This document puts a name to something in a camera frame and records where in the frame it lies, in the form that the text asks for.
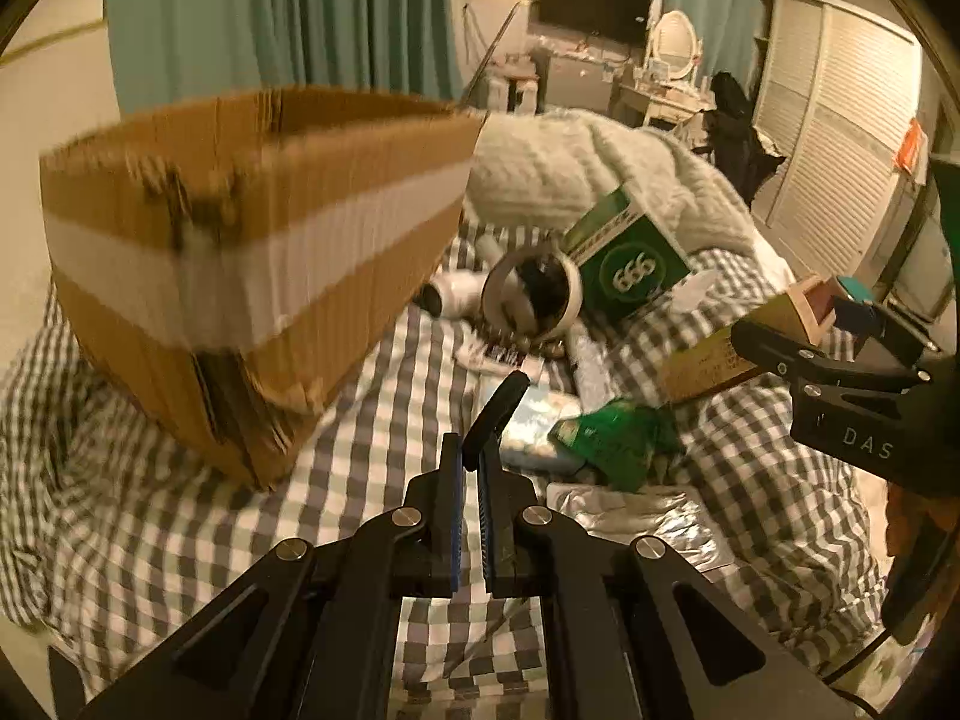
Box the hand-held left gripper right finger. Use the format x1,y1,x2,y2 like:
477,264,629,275
478,448,860,720

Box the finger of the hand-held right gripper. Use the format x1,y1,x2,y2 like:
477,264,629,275
832,298,940,370
730,319,932,393

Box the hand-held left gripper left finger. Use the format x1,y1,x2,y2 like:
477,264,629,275
79,431,461,720

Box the tan long box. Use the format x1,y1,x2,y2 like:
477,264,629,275
660,276,835,403

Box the black plastic stick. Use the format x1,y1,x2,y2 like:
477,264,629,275
460,371,530,472

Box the green printed box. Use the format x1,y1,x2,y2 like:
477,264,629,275
561,186,692,325

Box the brown cardboard box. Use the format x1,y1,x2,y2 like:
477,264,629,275
39,86,487,494

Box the checked bed sheet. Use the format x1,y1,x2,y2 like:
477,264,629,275
0,221,890,720

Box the pale blue tissue pack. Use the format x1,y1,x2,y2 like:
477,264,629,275
480,375,587,475

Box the silver foil packet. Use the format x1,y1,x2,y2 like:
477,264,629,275
546,481,737,580

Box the white paper scrap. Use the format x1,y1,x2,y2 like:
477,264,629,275
666,268,722,316

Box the green snack bag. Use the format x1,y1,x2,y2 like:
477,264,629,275
546,399,685,494

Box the orange tag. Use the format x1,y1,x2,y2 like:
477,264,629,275
895,118,929,182

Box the small printed packet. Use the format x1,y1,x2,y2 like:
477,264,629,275
456,337,542,377

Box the clear wrapped white item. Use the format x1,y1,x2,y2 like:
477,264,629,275
568,330,625,407

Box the white louvred wardrobe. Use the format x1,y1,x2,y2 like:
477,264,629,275
752,0,935,305

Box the black clothes on chair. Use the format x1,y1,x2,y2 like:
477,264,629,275
703,71,787,205

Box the white tape roll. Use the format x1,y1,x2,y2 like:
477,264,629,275
482,242,584,344

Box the white vanity table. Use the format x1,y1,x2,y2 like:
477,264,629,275
616,77,717,130

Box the grey fluffy blanket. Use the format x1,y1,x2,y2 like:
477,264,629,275
461,109,755,256

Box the white oval vanity mirror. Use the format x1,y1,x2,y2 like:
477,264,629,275
647,10,704,85

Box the grey mini fridge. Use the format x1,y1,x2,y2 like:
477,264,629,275
546,52,610,115

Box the black television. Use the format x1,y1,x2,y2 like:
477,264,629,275
540,0,655,47

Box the wide green curtain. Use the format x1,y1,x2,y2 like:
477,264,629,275
105,0,466,125

